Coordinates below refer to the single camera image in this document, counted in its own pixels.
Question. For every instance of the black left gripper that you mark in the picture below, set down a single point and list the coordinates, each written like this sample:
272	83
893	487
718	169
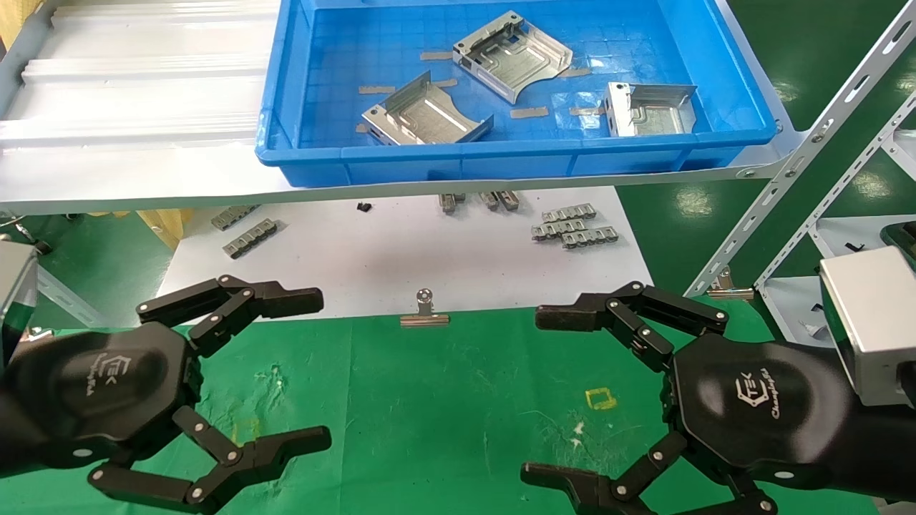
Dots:
93	386

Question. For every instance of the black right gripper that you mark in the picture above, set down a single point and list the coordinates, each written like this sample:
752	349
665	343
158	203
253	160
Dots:
751	400

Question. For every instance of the curved sheet metal part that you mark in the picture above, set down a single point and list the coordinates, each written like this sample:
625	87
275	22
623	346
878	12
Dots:
512	57

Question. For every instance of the silver binder clip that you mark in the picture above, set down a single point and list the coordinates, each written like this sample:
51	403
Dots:
425	318
730	292

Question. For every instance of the green table cloth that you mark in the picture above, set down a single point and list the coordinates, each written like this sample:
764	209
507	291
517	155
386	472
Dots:
429	415

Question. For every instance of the grey metal rack brace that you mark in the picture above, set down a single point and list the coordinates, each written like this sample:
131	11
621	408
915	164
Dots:
68	293

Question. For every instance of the white rack shelf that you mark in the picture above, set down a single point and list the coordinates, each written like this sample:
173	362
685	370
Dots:
791	315

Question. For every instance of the large blue plastic bin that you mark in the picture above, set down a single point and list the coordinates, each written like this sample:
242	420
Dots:
501	161

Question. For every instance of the sheet metal part with ridges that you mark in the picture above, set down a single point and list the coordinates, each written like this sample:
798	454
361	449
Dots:
422	114

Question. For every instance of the white ribbed shelf panel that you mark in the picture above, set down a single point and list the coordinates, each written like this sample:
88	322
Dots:
143	71

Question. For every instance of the dark green tray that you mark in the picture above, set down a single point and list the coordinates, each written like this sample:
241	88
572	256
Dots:
903	236

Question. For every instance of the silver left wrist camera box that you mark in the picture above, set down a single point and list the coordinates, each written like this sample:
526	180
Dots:
14	286

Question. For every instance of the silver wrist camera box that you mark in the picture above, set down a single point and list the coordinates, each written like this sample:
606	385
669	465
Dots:
869	322
14	286

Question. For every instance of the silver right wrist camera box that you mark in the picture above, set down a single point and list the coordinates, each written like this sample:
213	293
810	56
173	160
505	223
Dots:
869	322

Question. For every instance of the sheet metal part with bracket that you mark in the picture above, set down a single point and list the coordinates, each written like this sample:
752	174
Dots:
655	114

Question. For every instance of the perforated white rack post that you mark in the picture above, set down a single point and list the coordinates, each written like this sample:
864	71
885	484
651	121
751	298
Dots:
823	207
801	154

